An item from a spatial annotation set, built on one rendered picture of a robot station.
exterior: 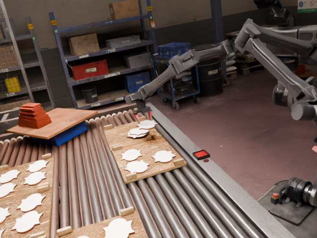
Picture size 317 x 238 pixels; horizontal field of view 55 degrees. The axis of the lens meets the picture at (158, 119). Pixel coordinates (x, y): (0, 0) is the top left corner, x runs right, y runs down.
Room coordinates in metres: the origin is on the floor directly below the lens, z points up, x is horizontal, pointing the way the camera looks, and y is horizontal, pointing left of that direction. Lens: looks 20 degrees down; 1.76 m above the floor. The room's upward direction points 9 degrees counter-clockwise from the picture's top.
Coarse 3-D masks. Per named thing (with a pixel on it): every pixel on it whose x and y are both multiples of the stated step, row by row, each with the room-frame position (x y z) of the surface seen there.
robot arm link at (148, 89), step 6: (168, 72) 1.64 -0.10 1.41; (174, 72) 1.61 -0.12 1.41; (186, 72) 1.58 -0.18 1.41; (156, 78) 1.73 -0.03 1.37; (162, 78) 1.69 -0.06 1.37; (168, 78) 1.67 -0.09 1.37; (150, 84) 1.78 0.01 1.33; (156, 84) 1.74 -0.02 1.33; (162, 84) 1.75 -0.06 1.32; (144, 90) 1.83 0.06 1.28; (150, 90) 1.79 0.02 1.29; (144, 96) 1.84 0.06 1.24
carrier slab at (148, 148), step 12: (144, 144) 1.80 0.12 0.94; (156, 144) 1.77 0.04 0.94; (168, 144) 1.74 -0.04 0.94; (120, 156) 1.69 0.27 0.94; (144, 156) 1.64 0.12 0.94; (180, 156) 1.56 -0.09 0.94; (120, 168) 1.54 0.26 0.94; (156, 168) 1.48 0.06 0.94; (168, 168) 1.45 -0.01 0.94; (132, 180) 1.40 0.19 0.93
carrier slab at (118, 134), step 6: (120, 126) 2.21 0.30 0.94; (126, 126) 2.18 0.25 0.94; (132, 126) 2.16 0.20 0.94; (108, 132) 2.12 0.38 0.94; (114, 132) 2.10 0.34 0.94; (120, 132) 2.08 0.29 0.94; (126, 132) 2.06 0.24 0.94; (150, 132) 1.99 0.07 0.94; (156, 132) 1.97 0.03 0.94; (108, 138) 2.00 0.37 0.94; (114, 138) 1.99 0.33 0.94; (120, 138) 1.97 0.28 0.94; (126, 138) 1.95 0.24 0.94; (132, 138) 1.93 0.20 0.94; (138, 138) 1.92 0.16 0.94; (144, 138) 1.90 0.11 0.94; (150, 138) 1.88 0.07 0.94; (108, 144) 1.90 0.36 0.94; (120, 144) 1.86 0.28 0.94; (126, 144) 1.85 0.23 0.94; (132, 144) 1.83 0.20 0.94
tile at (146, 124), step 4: (144, 120) 1.92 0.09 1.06; (148, 120) 1.91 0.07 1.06; (152, 120) 1.89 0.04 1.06; (140, 124) 1.86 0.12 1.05; (144, 124) 1.85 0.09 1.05; (148, 124) 1.84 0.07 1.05; (152, 124) 1.83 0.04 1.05; (156, 124) 1.83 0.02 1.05; (140, 128) 1.80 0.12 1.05; (144, 128) 1.79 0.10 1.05; (148, 128) 1.78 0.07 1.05
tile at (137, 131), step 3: (132, 129) 2.03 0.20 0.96; (135, 129) 2.02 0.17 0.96; (138, 129) 2.01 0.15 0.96; (141, 129) 2.01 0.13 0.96; (144, 129) 2.00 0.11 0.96; (132, 132) 1.98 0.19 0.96; (135, 132) 1.97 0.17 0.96; (138, 132) 1.96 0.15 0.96; (141, 132) 1.95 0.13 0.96; (144, 132) 1.94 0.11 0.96; (147, 132) 1.95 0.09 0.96; (138, 135) 1.92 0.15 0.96
